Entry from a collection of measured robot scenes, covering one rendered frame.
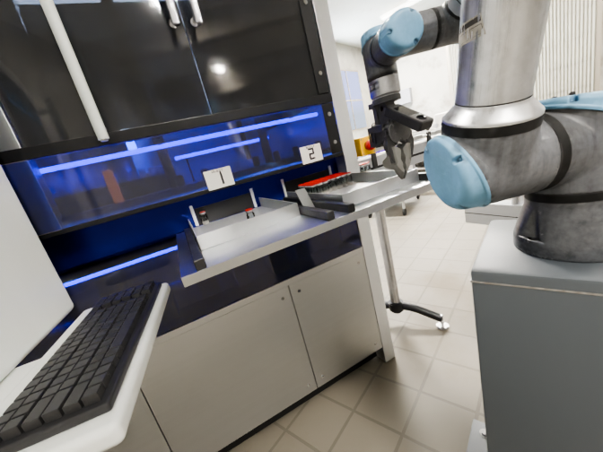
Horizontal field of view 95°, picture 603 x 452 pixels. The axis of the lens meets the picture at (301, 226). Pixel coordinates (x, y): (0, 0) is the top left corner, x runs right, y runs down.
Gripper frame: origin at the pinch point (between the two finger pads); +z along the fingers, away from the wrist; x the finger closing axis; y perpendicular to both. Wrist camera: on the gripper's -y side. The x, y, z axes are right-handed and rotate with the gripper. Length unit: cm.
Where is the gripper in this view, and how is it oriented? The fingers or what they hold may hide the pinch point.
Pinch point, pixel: (404, 173)
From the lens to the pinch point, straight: 79.7
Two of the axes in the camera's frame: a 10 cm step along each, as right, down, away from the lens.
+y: -4.2, -1.2, 9.0
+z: 2.5, 9.4, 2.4
